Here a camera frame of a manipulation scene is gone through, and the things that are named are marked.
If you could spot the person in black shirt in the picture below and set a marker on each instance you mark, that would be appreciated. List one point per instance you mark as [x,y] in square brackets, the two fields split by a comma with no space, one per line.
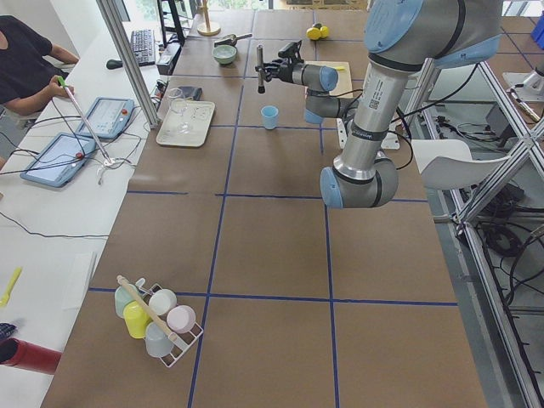
[28,80]

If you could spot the green bowl of ice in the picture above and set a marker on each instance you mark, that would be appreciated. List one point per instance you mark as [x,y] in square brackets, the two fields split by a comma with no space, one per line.
[224,54]

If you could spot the blue teach pendant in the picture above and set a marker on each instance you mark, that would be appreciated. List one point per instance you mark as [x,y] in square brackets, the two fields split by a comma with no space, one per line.
[109,117]
[60,160]

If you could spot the grey folded cloth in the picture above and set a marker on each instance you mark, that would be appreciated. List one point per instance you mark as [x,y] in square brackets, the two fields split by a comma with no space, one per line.
[191,92]

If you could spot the red bottle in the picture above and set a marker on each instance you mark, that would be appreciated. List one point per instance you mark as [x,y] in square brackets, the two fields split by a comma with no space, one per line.
[29,356]

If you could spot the black keyboard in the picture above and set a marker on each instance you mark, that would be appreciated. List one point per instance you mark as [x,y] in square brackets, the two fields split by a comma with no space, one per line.
[143,46]

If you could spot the clear wine glass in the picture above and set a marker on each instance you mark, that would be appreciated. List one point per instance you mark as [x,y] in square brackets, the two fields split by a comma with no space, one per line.
[178,105]

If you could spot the blue teach pendant near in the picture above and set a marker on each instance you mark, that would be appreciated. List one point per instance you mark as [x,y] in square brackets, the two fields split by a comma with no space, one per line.
[60,160]

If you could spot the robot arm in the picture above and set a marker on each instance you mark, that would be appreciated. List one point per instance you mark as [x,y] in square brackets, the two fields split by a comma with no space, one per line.
[399,37]

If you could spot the white wire cup rack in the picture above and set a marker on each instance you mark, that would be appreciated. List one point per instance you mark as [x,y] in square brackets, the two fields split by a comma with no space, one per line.
[184,341]

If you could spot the yellow lemon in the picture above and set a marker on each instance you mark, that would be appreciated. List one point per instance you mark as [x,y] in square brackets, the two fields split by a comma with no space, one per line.
[314,32]
[324,32]

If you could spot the pale green plastic cup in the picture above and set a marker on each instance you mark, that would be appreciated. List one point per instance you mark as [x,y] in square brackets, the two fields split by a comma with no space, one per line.
[121,299]

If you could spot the wooden rack handle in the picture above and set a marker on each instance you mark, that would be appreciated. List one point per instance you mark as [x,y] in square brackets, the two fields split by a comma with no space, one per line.
[122,281]

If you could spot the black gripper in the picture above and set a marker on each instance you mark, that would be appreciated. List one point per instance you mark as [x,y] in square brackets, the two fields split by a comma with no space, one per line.
[286,71]

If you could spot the white plastic cup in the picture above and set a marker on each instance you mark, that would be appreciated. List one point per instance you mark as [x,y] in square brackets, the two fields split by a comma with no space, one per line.
[162,301]

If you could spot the white plastic chair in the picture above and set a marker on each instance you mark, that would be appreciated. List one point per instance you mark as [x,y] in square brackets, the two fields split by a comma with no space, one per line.
[447,164]

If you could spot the bamboo cutting board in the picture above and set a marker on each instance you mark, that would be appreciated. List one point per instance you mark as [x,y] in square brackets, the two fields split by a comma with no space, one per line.
[344,83]

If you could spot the cream bear tray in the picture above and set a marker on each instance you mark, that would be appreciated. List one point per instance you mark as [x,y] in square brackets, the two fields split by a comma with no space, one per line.
[199,115]

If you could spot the light blue paper cup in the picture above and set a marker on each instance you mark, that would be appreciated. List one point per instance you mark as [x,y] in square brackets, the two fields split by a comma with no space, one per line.
[269,114]

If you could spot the aluminium frame post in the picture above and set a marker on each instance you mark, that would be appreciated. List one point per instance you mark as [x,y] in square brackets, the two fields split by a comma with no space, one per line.
[114,24]

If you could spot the blue teach pendant far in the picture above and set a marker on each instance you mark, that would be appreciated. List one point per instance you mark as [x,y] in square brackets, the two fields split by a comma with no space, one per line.
[109,117]

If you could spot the pink plastic cup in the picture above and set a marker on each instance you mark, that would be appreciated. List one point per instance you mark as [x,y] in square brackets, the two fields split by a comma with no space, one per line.
[181,318]

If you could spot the grey plastic cup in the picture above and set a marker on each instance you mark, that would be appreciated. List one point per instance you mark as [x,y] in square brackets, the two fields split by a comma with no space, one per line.
[156,342]

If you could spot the black computer mouse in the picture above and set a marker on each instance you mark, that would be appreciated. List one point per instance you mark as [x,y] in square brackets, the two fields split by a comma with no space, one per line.
[113,64]

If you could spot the long pointer stick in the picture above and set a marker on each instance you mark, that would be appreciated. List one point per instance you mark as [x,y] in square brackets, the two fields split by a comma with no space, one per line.
[108,161]

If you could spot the yellow plastic cup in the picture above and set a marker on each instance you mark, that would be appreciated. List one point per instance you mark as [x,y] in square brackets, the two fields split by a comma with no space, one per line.
[136,320]

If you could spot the wooden cup tree stand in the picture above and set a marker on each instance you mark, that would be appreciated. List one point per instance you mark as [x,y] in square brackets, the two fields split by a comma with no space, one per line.
[207,28]

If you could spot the steel ice scoop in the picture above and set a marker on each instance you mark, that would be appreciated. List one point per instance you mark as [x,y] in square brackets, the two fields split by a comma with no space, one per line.
[231,39]

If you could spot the steel muddler black tip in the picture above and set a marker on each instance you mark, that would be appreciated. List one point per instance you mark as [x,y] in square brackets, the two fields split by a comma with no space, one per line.
[260,69]

